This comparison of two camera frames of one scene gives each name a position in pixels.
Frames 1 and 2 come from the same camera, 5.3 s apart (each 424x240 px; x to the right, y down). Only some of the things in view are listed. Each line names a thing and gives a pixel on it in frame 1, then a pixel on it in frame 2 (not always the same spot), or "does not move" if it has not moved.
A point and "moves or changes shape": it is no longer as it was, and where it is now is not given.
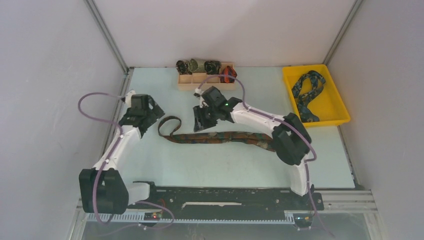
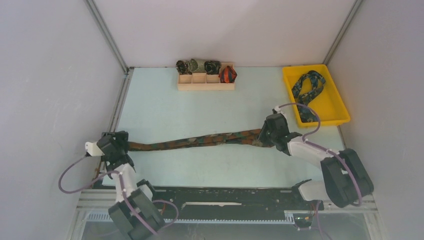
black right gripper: [200, 121] to [261, 137]
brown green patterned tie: [221, 137] moves or changes shape
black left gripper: [156, 112] to [120, 138]
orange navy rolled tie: [228, 70] does not move
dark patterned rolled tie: [182, 67] does not move
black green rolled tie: [212, 67] does not move
